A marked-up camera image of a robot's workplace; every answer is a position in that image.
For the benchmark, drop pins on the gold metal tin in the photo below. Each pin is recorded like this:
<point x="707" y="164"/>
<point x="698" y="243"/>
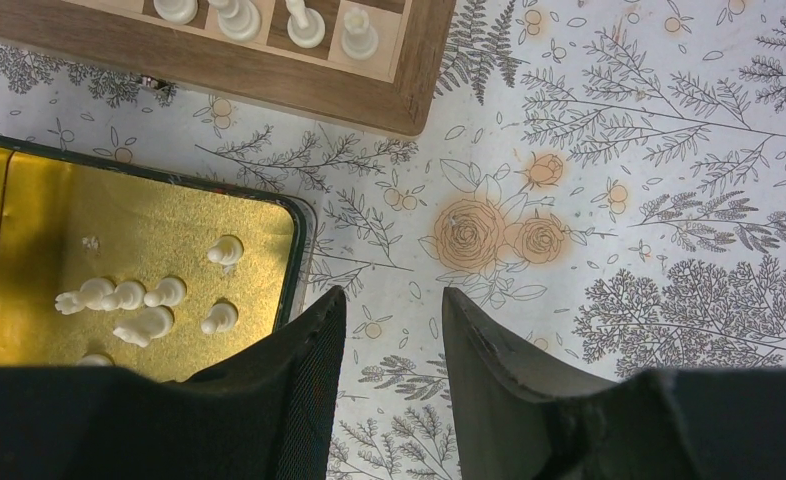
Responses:
<point x="66" y="218"/>

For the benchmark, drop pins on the white rook back row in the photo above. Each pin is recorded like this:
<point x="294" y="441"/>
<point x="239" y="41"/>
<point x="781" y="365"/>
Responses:
<point x="359" y="39"/>

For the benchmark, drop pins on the white chess piece cluster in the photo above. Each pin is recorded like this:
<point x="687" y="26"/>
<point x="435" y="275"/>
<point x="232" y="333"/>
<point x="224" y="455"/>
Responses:
<point x="100" y="294"/>

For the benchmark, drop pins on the floral patterned table mat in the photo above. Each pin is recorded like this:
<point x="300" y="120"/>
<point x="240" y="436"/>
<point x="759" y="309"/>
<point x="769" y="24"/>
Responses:
<point x="606" y="178"/>

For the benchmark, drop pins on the wooden chess board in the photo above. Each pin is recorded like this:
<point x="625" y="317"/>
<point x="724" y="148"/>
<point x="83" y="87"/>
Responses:
<point x="115" y="48"/>

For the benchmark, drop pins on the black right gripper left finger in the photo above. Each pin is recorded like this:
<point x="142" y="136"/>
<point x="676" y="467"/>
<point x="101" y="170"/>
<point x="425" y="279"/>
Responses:
<point x="266" y="412"/>

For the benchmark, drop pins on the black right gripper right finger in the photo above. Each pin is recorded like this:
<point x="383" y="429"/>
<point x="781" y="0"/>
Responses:
<point x="521" y="413"/>

